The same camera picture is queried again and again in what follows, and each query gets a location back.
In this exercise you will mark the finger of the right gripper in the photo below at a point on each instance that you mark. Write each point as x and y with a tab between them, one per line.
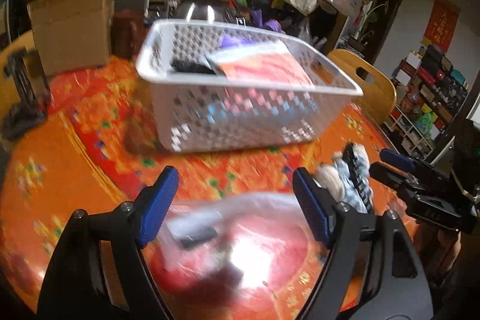
414	187
398	161

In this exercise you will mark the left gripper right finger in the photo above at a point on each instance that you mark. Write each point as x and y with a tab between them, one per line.
394	284

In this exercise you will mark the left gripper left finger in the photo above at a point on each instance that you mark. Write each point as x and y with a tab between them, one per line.
97	270

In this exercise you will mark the fluffy socks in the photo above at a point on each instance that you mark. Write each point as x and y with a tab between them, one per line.
346	178

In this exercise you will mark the red item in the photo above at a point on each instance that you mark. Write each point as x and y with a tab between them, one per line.
263	61

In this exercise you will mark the purple tissue pack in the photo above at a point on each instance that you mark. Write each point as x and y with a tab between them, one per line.
227	41

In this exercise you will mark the black item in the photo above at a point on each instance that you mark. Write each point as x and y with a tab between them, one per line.
184	66

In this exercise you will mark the person's right hand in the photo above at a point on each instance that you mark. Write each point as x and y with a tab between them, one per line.
446	249

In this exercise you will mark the wooden chair right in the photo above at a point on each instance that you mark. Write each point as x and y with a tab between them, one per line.
379	94

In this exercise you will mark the shelf with boxes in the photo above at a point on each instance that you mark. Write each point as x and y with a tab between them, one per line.
430	93

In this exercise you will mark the white perforated plastic basket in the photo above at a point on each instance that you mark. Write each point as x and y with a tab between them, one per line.
203	113

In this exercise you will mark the purple plastic scoop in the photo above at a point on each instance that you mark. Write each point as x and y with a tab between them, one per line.
257	20

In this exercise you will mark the dark brown jar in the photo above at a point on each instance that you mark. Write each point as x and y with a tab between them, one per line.
127	33

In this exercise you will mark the small cardboard box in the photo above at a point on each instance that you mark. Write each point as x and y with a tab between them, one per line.
71	35

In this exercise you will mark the red wall banner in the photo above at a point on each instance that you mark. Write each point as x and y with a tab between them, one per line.
442	23

